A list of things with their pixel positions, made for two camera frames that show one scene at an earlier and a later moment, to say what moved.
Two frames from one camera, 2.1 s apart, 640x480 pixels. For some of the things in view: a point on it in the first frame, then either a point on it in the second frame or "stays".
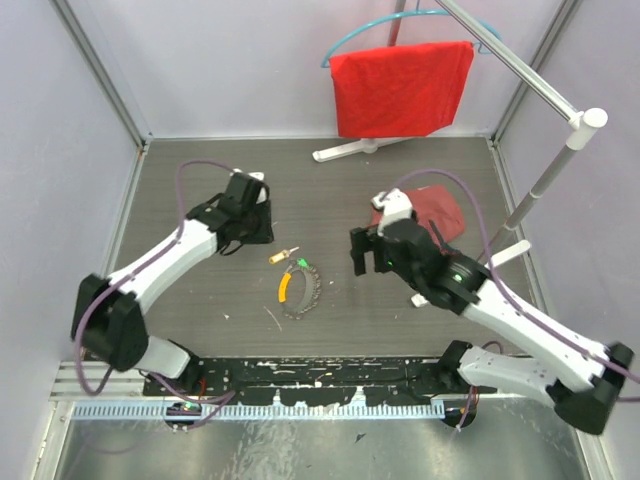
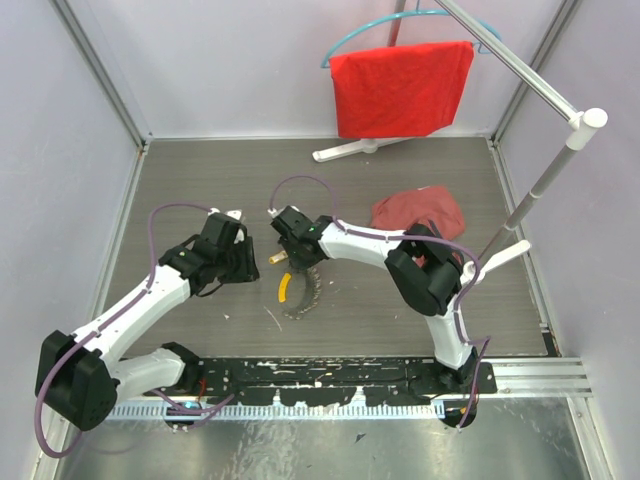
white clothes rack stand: (578, 121) stays
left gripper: (266, 235) to (249, 270)
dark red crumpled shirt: (433, 202) stays
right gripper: (365, 240) to (294, 262)
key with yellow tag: (281, 255) stays
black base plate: (312, 380) stays
